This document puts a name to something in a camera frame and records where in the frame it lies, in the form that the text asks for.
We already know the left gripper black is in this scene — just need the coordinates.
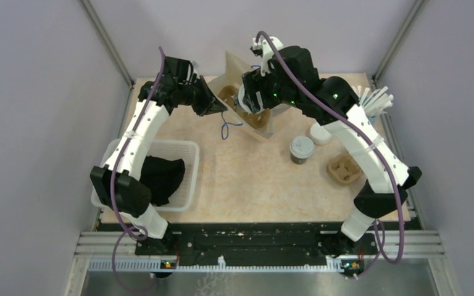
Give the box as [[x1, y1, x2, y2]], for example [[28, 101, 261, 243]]
[[178, 75, 227, 117]]

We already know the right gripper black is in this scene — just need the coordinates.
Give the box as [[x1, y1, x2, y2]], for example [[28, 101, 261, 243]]
[[241, 65, 301, 115]]

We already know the paper bag blue checkered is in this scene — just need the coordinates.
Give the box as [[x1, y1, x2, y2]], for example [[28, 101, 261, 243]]
[[207, 51, 289, 142]]

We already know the brown pulp carrier top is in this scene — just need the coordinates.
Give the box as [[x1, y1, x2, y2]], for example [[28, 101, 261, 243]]
[[218, 85, 271, 132]]

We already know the white cup lid stack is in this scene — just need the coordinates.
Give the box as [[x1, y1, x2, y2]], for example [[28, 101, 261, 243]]
[[309, 123, 333, 146]]

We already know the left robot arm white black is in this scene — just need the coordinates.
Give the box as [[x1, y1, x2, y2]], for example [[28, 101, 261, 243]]
[[90, 57, 227, 255]]

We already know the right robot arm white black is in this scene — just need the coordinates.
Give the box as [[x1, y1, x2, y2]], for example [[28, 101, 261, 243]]
[[237, 44, 422, 254]]

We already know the black cloth in basket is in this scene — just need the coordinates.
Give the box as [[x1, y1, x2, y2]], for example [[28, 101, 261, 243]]
[[139, 156, 186, 207]]

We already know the white plastic basket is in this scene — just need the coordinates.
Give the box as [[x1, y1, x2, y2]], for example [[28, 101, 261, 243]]
[[90, 138, 199, 216]]

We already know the brown pulp cup carrier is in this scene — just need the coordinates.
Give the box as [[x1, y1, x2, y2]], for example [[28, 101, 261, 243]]
[[326, 153, 363, 186]]

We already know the blue straw holder cup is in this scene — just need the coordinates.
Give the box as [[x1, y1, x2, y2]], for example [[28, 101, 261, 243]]
[[368, 115, 380, 124]]

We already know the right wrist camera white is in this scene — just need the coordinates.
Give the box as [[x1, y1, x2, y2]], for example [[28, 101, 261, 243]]
[[250, 37, 275, 76]]

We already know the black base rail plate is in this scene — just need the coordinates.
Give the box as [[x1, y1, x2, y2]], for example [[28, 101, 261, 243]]
[[135, 222, 378, 266]]

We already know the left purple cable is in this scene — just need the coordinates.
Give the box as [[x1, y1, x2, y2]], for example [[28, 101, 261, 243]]
[[109, 46, 167, 294]]

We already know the purple cable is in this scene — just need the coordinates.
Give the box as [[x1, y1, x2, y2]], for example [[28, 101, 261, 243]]
[[109, 46, 167, 294], [255, 31, 405, 280]]

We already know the white slotted cable duct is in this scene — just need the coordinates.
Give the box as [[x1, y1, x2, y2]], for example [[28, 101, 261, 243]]
[[88, 256, 344, 273]]

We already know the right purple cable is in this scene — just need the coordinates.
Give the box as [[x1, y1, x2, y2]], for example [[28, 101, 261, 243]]
[[255, 31, 405, 280]]

